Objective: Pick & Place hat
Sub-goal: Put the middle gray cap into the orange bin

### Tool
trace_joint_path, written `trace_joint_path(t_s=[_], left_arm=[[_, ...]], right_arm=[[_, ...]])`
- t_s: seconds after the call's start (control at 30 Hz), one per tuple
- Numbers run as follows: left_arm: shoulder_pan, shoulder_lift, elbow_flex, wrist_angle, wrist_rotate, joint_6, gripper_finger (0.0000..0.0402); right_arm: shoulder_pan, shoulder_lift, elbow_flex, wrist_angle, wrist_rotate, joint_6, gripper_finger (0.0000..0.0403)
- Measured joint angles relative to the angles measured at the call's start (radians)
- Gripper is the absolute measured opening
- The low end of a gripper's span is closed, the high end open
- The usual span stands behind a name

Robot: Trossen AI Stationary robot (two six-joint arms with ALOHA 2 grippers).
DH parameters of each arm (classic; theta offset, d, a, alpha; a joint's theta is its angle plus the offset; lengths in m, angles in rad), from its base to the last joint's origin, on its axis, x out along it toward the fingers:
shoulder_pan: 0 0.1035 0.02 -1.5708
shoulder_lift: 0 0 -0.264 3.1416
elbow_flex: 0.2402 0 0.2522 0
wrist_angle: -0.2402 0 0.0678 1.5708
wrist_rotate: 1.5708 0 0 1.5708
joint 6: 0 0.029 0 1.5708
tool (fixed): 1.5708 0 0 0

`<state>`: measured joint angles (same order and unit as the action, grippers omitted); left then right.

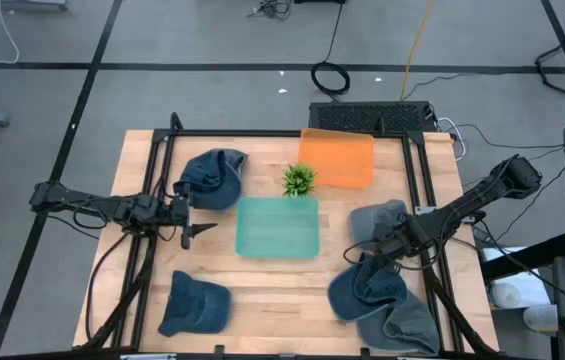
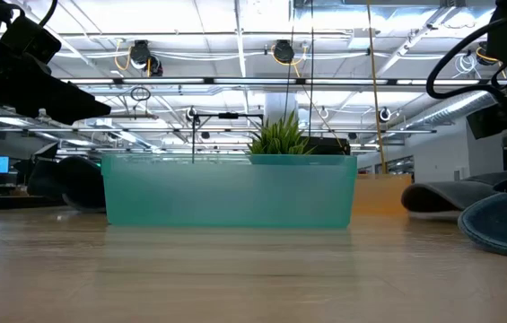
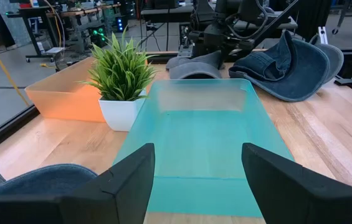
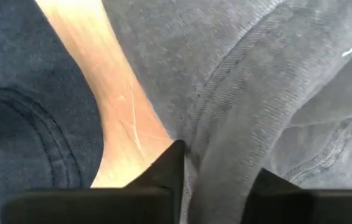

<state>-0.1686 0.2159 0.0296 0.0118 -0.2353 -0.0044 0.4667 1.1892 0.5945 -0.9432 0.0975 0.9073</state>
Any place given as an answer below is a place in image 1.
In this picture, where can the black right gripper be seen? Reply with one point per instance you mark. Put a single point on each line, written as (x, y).
(394, 239)

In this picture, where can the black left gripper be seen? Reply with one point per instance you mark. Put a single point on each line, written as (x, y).
(178, 212)

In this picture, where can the grey cap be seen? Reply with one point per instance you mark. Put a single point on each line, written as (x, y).
(407, 325)
(372, 220)

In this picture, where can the dark blue denim cap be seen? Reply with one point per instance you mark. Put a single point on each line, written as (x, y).
(212, 180)
(194, 305)
(362, 295)

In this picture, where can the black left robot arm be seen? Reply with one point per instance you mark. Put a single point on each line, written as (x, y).
(62, 195)

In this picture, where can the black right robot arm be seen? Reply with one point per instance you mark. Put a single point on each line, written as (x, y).
(462, 205)

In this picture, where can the teal translucent plastic bin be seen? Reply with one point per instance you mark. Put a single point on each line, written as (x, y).
(277, 227)

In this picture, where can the orange plastic bin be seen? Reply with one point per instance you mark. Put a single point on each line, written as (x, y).
(337, 157)

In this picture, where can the small green potted plant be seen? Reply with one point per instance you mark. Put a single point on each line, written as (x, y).
(299, 181)

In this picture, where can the black perforated computer case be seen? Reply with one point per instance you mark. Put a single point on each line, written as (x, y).
(369, 117)

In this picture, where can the white paper roll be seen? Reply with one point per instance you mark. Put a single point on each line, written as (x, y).
(537, 317)
(507, 295)

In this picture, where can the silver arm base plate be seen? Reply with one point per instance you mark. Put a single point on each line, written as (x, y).
(424, 210)

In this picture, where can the black metal table frame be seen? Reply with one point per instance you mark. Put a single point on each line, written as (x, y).
(242, 133)

